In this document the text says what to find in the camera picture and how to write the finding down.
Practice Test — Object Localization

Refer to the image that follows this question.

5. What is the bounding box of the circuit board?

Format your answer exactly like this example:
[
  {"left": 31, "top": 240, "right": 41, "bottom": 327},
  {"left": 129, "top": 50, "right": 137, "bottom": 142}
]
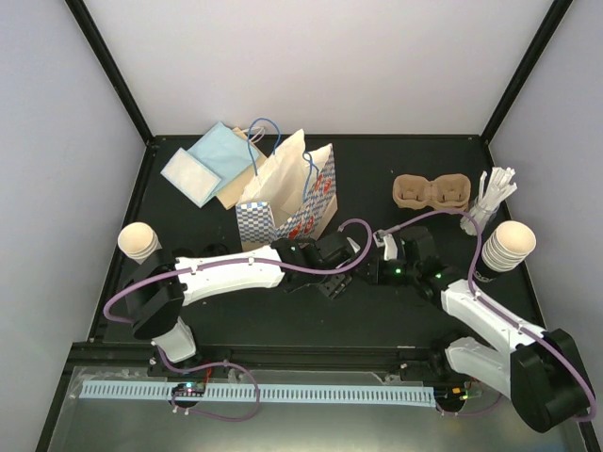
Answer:
[
  {"left": 171, "top": 382, "right": 205, "bottom": 396},
  {"left": 433, "top": 385, "right": 483, "bottom": 402}
]

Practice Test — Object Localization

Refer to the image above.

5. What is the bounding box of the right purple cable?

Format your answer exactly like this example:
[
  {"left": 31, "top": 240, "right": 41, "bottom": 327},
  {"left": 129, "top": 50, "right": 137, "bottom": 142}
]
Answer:
[{"left": 376, "top": 210, "right": 597, "bottom": 423}]

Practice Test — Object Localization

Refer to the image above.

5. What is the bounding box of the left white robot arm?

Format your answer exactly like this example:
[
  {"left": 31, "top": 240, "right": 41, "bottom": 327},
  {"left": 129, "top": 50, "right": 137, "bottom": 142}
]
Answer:
[{"left": 124, "top": 232, "right": 360, "bottom": 376}]

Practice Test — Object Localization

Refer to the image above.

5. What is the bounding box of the light blue paper bag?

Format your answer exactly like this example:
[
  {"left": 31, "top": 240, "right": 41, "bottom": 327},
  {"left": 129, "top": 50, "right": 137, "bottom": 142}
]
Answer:
[{"left": 187, "top": 121, "right": 258, "bottom": 184}]

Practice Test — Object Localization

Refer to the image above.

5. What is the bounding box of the purple cable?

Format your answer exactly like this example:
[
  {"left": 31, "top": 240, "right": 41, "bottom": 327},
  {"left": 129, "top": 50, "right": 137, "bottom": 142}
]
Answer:
[
  {"left": 103, "top": 218, "right": 375, "bottom": 326},
  {"left": 376, "top": 210, "right": 597, "bottom": 423}
]

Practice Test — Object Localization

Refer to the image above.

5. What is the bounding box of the brown pulp cup carrier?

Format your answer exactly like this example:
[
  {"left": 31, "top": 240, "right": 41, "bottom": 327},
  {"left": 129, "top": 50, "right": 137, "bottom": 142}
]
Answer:
[{"left": 392, "top": 173, "right": 471, "bottom": 211}]

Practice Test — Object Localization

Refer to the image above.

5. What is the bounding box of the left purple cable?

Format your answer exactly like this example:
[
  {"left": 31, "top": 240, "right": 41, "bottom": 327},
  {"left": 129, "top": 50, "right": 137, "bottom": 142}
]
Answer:
[{"left": 103, "top": 218, "right": 375, "bottom": 326}]

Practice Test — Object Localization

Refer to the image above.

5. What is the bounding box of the right circuit board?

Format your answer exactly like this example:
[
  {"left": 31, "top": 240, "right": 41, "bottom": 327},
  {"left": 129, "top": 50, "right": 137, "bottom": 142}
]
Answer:
[{"left": 433, "top": 385, "right": 483, "bottom": 402}]

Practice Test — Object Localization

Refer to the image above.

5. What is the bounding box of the glass of wrapped straws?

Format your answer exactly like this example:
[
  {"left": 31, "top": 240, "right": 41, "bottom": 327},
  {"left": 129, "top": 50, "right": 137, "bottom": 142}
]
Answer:
[{"left": 468, "top": 167, "right": 517, "bottom": 231}]

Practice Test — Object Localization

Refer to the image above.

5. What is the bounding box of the checkered pastry paper bag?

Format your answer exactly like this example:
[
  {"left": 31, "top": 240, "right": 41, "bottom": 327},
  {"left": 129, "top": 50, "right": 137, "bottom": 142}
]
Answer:
[{"left": 236, "top": 129, "right": 337, "bottom": 251}]

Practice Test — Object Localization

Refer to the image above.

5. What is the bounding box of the blue slotted cable duct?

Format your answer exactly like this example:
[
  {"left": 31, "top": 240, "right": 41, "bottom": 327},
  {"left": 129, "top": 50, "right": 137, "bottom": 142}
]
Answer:
[{"left": 79, "top": 380, "right": 436, "bottom": 408}]

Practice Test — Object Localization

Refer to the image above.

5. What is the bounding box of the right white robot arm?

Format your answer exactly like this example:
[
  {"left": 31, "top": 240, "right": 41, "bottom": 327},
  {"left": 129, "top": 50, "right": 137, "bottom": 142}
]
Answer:
[{"left": 359, "top": 227, "right": 596, "bottom": 432}]

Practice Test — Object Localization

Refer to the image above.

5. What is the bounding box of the brown kraft paper bag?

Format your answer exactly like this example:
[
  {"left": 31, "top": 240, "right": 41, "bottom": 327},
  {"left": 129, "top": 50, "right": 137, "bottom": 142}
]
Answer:
[{"left": 217, "top": 126, "right": 265, "bottom": 210}]

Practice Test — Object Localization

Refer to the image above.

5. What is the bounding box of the paper cup stack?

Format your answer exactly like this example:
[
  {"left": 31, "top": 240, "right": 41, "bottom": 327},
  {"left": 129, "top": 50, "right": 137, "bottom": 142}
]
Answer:
[
  {"left": 472, "top": 220, "right": 537, "bottom": 283},
  {"left": 117, "top": 222, "right": 162, "bottom": 264}
]

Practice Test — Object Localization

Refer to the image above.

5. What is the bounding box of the left circuit board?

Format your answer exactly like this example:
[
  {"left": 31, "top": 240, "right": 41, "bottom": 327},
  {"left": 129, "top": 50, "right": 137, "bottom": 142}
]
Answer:
[{"left": 171, "top": 382, "right": 205, "bottom": 396}]

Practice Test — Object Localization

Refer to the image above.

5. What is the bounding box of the white napkin pack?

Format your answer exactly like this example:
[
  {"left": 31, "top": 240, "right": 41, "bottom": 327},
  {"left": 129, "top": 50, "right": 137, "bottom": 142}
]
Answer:
[{"left": 160, "top": 148, "right": 221, "bottom": 208}]

